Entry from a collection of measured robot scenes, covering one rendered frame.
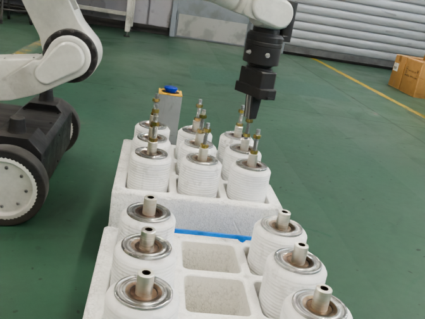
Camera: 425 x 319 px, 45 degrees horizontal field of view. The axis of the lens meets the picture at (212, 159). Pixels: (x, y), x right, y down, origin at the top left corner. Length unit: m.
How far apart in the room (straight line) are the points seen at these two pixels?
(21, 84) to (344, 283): 0.98
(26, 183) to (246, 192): 0.53
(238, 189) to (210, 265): 0.25
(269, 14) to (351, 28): 5.42
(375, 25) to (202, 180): 5.67
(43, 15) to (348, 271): 1.03
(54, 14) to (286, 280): 0.95
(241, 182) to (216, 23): 5.16
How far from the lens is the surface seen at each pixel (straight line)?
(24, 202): 1.34
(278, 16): 1.21
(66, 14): 1.44
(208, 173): 1.15
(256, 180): 1.18
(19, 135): 1.36
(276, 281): 0.80
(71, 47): 1.39
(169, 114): 1.54
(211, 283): 0.88
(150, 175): 1.15
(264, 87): 1.24
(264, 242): 0.90
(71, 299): 1.10
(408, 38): 6.91
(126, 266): 0.76
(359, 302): 1.28
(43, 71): 1.42
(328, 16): 6.49
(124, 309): 0.65
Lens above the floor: 0.63
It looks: 18 degrees down
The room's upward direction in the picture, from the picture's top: 9 degrees clockwise
